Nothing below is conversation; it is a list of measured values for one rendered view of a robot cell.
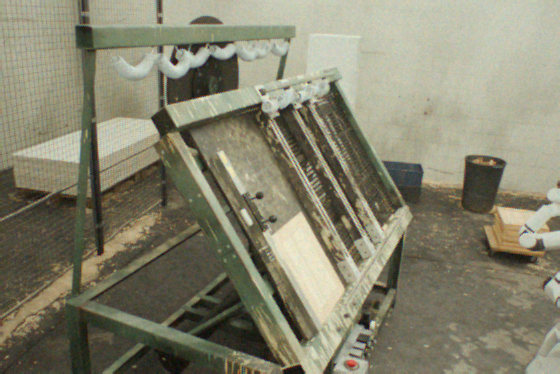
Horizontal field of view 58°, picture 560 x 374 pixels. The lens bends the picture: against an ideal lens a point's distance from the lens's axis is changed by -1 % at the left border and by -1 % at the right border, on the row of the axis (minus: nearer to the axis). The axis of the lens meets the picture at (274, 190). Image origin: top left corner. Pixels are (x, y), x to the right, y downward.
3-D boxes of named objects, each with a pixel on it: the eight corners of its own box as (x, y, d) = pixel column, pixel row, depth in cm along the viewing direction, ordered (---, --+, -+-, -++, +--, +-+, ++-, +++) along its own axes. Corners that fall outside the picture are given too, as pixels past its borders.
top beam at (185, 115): (161, 138, 211) (177, 127, 206) (148, 117, 211) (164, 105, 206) (332, 84, 402) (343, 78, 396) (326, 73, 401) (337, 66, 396)
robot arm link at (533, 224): (540, 206, 265) (513, 232, 273) (538, 209, 256) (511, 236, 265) (557, 220, 262) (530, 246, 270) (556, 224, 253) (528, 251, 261)
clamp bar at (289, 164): (346, 284, 282) (383, 270, 270) (239, 96, 277) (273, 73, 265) (351, 277, 291) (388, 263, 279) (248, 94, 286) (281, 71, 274)
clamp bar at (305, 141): (362, 260, 311) (397, 246, 299) (266, 89, 306) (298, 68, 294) (366, 254, 320) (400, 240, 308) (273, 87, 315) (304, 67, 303)
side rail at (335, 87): (391, 212, 402) (403, 206, 397) (322, 89, 397) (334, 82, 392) (393, 209, 409) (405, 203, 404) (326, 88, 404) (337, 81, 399)
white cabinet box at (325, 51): (341, 202, 661) (357, 37, 593) (297, 197, 673) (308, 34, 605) (346, 188, 717) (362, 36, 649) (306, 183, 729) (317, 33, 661)
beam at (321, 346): (294, 392, 219) (314, 387, 214) (280, 369, 219) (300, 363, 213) (400, 222, 410) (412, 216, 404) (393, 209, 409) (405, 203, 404)
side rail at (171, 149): (280, 368, 219) (300, 362, 214) (152, 144, 214) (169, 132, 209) (286, 360, 224) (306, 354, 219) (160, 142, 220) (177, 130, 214)
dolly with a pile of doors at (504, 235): (542, 266, 513) (551, 230, 500) (487, 259, 524) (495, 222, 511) (529, 242, 570) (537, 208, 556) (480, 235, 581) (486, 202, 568)
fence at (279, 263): (312, 334, 238) (319, 332, 236) (211, 156, 234) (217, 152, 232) (316, 329, 242) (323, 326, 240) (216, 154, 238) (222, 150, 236)
